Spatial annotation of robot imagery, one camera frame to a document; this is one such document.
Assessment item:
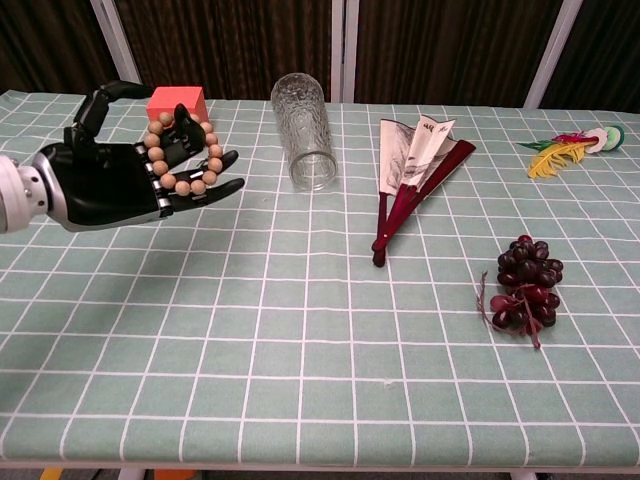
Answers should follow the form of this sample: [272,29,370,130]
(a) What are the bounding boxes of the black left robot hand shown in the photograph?
[32,80,246,233]

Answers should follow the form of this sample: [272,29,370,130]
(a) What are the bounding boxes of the wooden bead bracelet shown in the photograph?
[143,112,224,197]

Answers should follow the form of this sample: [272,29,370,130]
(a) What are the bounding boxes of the orange-red cube block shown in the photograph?
[147,86,210,136]

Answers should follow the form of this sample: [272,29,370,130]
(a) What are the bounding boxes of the dark brown pleated curtain panel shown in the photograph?
[113,0,334,102]
[354,0,565,108]
[541,0,640,114]
[0,0,124,96]

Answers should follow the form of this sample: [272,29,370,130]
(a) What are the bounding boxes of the clear textured drinking glass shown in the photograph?
[270,72,339,193]

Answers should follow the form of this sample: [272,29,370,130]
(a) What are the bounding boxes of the green white checked tablecloth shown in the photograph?
[0,89,640,472]

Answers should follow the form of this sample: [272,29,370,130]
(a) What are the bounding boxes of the folding paper fan, red ribs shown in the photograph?
[371,115,478,268]

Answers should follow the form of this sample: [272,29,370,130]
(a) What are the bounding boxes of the dark purple grape bunch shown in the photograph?
[477,234,565,350]

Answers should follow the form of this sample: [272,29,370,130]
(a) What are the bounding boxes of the colourful feather shuttlecock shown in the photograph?
[517,124,626,181]

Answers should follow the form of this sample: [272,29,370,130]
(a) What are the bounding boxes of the white partition frame post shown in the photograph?
[330,0,347,103]
[89,0,147,98]
[344,0,361,104]
[523,0,585,109]

